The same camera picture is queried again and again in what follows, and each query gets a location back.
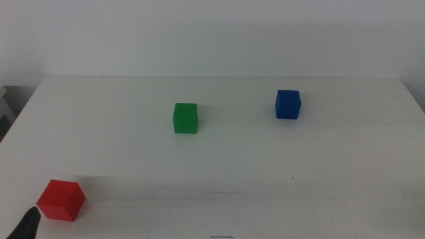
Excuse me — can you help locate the blue cube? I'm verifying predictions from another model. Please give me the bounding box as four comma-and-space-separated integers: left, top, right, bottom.
274, 89, 302, 120

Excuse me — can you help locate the green cube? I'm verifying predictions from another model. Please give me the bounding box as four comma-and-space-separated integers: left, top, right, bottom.
172, 102, 199, 135

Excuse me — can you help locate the red cube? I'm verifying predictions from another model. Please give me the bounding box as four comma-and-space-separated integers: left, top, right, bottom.
36, 179, 86, 222

